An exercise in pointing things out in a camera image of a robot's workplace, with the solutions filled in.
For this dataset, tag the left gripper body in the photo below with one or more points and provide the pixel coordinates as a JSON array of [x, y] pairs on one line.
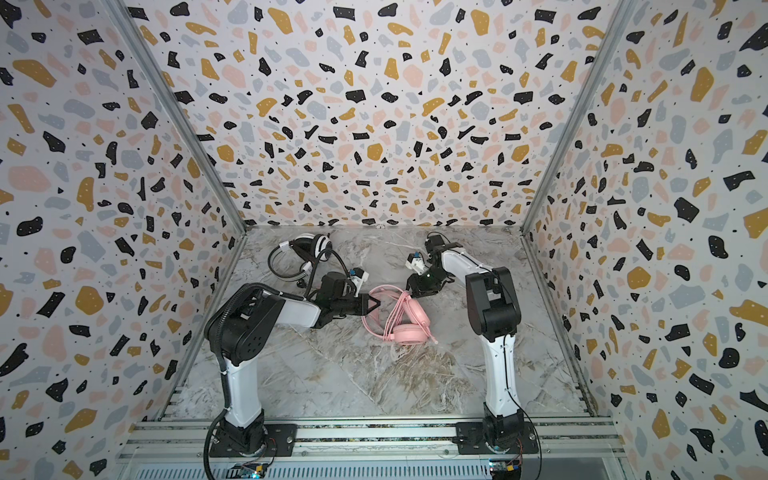
[[346, 305]]

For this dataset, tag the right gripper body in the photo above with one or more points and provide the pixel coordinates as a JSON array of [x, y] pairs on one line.
[[420, 285]]

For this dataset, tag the pink headphones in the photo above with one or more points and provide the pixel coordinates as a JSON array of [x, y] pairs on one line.
[[407, 323]]

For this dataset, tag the white black headphones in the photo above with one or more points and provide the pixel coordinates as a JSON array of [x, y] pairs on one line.
[[309, 248]]

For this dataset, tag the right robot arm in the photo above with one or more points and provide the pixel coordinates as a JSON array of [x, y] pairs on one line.
[[494, 314]]

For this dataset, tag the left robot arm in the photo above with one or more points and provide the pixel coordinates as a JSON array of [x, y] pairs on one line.
[[238, 332]]

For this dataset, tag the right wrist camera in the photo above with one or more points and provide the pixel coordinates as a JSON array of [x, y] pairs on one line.
[[416, 263]]

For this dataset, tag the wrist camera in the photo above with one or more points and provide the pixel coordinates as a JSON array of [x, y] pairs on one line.
[[416, 263], [358, 277]]

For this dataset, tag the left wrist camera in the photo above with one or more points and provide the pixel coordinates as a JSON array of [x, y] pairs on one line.
[[358, 277]]

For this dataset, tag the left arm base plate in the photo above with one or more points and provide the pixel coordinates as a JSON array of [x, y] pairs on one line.
[[270, 440]]

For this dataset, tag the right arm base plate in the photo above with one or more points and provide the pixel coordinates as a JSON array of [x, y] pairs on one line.
[[483, 438]]

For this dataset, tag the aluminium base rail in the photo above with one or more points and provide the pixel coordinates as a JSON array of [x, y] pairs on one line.
[[551, 447]]

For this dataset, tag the right corner aluminium post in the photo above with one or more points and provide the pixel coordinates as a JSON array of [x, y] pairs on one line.
[[603, 57]]

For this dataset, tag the corner aluminium post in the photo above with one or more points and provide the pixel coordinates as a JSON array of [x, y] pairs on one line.
[[603, 57], [121, 19]]

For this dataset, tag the left corner aluminium post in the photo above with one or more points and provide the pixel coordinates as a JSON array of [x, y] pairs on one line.
[[121, 19]]

